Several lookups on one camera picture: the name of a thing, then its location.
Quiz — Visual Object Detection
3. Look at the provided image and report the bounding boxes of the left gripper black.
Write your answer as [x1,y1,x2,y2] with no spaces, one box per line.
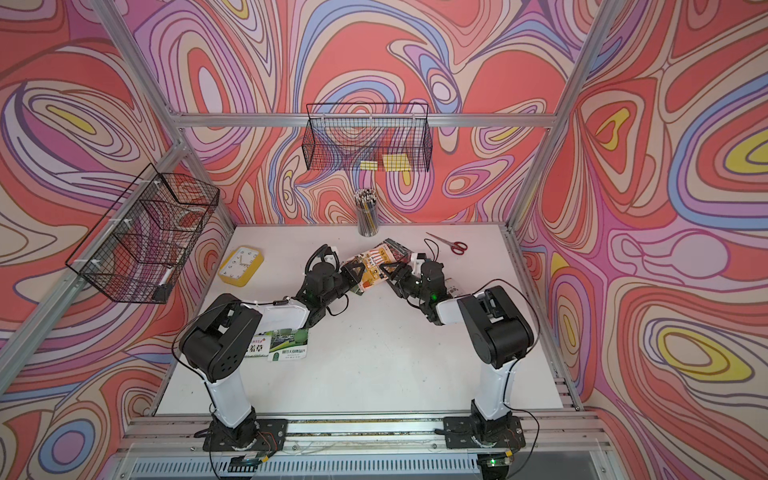
[320,262,366,310]

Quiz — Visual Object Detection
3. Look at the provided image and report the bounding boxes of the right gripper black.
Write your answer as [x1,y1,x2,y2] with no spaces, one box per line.
[379,261,431,302]

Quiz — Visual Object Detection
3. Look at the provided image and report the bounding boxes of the pink flower field seed packet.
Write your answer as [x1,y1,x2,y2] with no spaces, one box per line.
[384,238,413,264]

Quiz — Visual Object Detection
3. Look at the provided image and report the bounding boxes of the orange shop seed packet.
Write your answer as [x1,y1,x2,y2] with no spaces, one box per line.
[348,242,397,291]

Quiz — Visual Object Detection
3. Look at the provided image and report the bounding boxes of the dark green melon seed packet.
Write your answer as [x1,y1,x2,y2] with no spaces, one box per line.
[268,329,309,362]

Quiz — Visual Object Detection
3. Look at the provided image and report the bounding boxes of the green mimosa seed packet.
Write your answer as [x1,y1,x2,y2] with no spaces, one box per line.
[245,333,272,358]

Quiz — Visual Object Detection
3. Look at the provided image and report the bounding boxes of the yellow sunflower seed packet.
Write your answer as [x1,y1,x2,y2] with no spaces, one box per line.
[350,279,370,296]

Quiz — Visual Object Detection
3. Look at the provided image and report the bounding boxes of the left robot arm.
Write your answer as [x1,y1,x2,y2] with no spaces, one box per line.
[179,261,365,451]

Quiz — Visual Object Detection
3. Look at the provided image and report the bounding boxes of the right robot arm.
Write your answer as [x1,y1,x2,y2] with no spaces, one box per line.
[380,260,535,452]

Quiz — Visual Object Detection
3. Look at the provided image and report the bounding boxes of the small pink flower seed packet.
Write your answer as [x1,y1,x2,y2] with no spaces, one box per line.
[445,278,469,298]

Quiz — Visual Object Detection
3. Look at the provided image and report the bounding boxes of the pencil cup with pencils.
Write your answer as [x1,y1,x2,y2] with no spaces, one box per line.
[354,189,378,237]

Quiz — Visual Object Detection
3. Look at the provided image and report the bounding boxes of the yellow square clock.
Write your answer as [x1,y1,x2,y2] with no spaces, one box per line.
[217,245,264,287]

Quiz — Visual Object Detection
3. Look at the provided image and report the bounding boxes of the yellow sticky notes large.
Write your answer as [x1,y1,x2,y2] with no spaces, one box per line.
[382,153,412,172]

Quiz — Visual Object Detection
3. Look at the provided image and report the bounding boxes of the red handled scissors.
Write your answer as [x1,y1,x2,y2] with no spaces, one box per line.
[427,232,468,256]

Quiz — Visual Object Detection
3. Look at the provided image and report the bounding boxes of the back black wire basket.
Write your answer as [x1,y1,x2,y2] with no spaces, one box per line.
[302,102,433,172]

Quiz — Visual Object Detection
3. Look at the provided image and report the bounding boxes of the black wire basket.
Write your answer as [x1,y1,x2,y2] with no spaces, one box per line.
[65,165,220,304]
[302,102,433,172]

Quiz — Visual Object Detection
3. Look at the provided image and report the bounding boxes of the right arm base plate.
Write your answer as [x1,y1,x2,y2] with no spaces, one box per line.
[435,414,526,452]

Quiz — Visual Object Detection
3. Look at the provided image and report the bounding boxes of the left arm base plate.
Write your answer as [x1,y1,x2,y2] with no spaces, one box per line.
[195,418,287,453]

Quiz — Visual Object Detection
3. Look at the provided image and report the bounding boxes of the left black wire basket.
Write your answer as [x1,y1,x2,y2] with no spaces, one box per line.
[65,165,220,304]

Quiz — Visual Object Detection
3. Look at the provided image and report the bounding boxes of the aluminium front rail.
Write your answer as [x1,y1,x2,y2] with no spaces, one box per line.
[119,410,612,454]

